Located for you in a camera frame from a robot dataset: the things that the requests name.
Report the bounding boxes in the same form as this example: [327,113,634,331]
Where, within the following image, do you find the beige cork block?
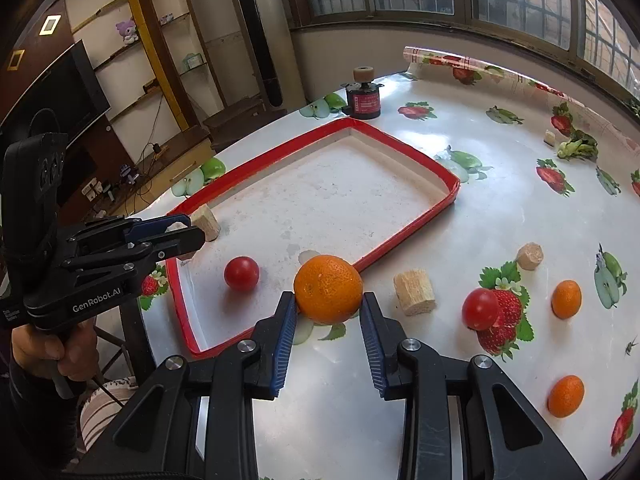
[189,204,221,242]
[393,269,436,316]

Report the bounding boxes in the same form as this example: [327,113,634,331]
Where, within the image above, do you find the orange mandarin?
[547,375,586,418]
[551,280,582,320]
[293,255,363,325]

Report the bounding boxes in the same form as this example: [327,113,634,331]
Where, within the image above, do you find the red tomato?
[224,256,260,292]
[462,288,500,332]

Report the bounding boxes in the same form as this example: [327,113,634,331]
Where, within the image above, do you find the small beige cork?
[516,243,544,271]

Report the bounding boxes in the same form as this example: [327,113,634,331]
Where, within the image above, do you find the person's left hand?
[11,318,100,382]

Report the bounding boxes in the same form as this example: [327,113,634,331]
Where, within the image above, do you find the wooden tv cabinet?
[61,96,286,223]

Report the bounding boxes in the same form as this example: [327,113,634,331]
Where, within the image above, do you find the striped cushion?
[79,376,138,451]

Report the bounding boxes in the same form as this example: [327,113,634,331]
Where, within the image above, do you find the black television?
[1,40,111,156]

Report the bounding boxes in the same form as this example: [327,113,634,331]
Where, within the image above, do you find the fruit print tablecloth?
[143,58,639,479]

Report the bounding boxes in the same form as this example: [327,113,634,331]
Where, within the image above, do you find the red rimmed white tray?
[166,118,460,359]

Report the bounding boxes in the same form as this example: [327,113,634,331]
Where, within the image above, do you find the black fly toy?
[625,337,638,356]

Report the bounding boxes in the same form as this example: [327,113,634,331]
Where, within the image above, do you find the purple plush toy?
[115,18,139,46]

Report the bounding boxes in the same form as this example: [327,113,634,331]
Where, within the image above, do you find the red black jar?
[342,81,381,120]

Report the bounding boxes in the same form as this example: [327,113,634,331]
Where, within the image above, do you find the tower air conditioner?
[238,0,283,107]

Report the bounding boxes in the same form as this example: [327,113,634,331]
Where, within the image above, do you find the cork on jar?
[352,66,374,84]

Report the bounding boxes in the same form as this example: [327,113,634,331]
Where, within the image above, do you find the tiny beige cork piece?
[544,130,556,148]

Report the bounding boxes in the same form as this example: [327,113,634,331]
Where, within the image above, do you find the green toy vegetable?
[556,130,599,162]

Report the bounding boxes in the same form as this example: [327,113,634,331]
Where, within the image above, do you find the window frames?
[288,0,639,110]

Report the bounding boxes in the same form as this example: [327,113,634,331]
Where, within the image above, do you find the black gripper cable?
[89,376,126,409]

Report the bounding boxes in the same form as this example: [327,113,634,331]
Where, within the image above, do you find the wall shelf unit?
[64,0,227,162]

